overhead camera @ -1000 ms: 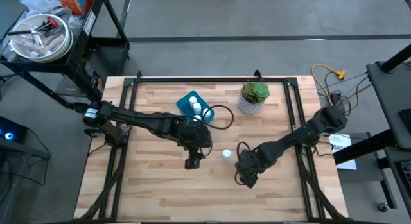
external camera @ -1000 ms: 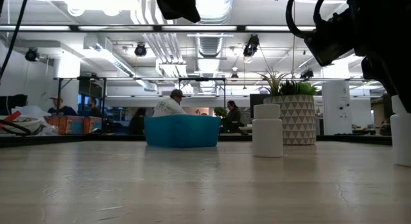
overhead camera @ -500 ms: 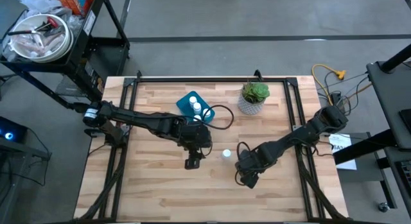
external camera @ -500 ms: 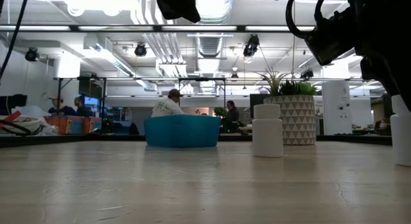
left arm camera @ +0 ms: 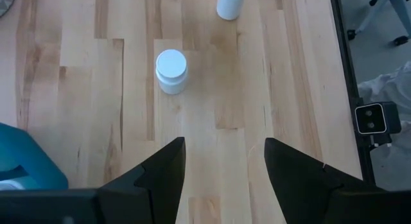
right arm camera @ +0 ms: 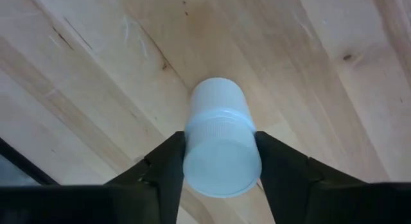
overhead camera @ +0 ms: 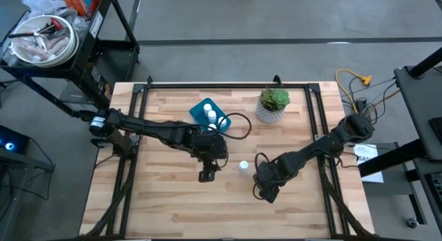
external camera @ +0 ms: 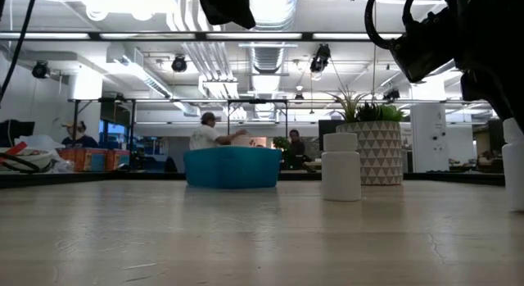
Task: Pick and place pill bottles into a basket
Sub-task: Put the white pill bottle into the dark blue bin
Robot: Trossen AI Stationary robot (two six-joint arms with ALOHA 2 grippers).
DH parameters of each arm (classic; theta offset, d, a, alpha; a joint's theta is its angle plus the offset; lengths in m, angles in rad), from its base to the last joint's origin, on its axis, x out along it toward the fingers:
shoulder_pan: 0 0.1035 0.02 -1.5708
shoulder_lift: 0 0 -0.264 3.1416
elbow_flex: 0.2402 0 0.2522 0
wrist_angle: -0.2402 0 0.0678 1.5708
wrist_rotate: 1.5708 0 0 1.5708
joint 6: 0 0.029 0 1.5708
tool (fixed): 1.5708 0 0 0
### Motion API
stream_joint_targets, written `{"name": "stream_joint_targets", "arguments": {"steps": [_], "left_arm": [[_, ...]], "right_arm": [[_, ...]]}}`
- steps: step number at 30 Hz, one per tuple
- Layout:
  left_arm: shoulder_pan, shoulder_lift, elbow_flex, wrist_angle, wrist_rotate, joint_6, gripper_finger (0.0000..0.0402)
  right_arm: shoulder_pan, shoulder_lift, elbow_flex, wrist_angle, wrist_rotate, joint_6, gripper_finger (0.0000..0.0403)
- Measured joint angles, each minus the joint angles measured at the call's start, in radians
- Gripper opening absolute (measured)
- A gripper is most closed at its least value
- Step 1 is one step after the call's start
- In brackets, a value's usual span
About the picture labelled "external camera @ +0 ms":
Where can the white bowl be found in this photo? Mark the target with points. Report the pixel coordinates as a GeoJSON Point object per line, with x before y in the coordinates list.
{"type": "Point", "coordinates": [45, 155]}

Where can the orange and blue box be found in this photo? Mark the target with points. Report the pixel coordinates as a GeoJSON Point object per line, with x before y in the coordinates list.
{"type": "Point", "coordinates": [78, 160]}
{"type": "Point", "coordinates": [116, 160]}

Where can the white square pillar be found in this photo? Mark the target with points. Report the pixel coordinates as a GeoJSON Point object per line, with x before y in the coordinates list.
{"type": "Point", "coordinates": [429, 138]}

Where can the spiky pale green plant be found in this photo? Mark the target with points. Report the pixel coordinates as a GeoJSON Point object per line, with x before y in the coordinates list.
{"type": "Point", "coordinates": [350, 110]}

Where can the red stick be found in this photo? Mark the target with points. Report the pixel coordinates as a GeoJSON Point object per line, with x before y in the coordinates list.
{"type": "Point", "coordinates": [14, 151]}

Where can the white triangle-patterned planter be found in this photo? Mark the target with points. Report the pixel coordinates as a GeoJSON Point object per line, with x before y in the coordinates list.
{"type": "Point", "coordinates": [385, 155]}

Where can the black aluminium rig frame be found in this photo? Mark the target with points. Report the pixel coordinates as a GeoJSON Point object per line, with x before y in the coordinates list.
{"type": "Point", "coordinates": [123, 178]}

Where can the white pill bottle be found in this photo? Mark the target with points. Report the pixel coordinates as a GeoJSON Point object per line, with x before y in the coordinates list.
{"type": "Point", "coordinates": [340, 171]}
{"type": "Point", "coordinates": [515, 175]}

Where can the black overhead light bar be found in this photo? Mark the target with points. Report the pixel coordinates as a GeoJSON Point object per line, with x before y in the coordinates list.
{"type": "Point", "coordinates": [307, 36]}

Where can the small green background plant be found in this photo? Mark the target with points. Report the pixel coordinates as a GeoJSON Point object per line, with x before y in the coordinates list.
{"type": "Point", "coordinates": [281, 143]}

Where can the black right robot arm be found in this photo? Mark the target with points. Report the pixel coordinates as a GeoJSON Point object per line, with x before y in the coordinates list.
{"type": "Point", "coordinates": [491, 7]}

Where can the dark green succulent plant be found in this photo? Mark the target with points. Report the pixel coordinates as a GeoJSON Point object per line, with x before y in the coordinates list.
{"type": "Point", "coordinates": [380, 114]}

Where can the silver ventilation duct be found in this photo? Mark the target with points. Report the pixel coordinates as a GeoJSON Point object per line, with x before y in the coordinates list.
{"type": "Point", "coordinates": [272, 58]}

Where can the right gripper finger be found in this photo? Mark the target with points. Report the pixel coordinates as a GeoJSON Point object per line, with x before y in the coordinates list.
{"type": "Point", "coordinates": [503, 97]}

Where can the teal plastic basket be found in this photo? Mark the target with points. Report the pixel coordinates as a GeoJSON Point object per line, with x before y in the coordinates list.
{"type": "Point", "coordinates": [229, 167]}

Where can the white plastic bag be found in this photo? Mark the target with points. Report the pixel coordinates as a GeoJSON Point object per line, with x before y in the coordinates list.
{"type": "Point", "coordinates": [41, 142]}

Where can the grey distant frame rail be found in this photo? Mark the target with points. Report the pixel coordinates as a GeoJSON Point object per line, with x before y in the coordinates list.
{"type": "Point", "coordinates": [163, 101]}

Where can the black hanging monitor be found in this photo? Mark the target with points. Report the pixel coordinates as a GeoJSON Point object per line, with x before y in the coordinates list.
{"type": "Point", "coordinates": [116, 113]}

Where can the dark cabinet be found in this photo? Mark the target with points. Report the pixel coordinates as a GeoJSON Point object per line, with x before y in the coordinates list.
{"type": "Point", "coordinates": [496, 142]}

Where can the black ceiling spotlight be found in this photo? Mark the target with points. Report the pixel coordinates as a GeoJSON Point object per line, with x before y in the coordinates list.
{"type": "Point", "coordinates": [41, 69]}
{"type": "Point", "coordinates": [391, 94]}
{"type": "Point", "coordinates": [320, 60]}
{"type": "Point", "coordinates": [179, 64]}

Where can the clear plastic bag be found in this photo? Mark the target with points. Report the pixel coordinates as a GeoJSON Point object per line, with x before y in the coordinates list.
{"type": "Point", "coordinates": [63, 166]}

